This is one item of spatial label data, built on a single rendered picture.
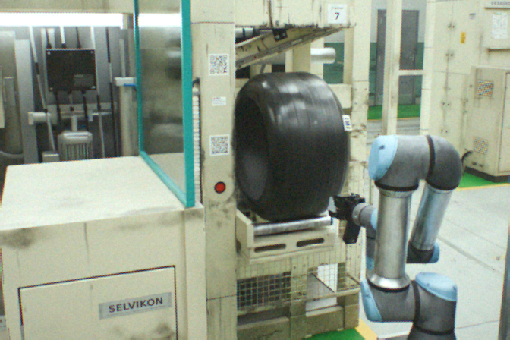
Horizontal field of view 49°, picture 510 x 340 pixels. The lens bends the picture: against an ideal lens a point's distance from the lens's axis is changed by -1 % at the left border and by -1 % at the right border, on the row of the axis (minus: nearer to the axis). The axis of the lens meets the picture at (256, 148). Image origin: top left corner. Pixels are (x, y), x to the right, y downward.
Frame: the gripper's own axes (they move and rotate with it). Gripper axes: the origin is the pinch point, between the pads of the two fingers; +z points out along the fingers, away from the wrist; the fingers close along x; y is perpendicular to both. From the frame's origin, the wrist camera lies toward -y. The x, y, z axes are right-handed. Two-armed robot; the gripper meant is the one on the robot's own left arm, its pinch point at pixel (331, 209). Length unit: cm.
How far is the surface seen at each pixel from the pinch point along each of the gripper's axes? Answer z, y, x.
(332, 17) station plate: 42, 73, -26
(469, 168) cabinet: 347, -53, -370
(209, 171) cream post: 22.5, 14.5, 37.2
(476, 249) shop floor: 159, -82, -210
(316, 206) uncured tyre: 11.1, -0.6, 0.4
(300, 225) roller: 17.5, -8.3, 4.2
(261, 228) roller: 17.5, -7.8, 20.0
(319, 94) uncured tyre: 9.1, 40.8, -1.4
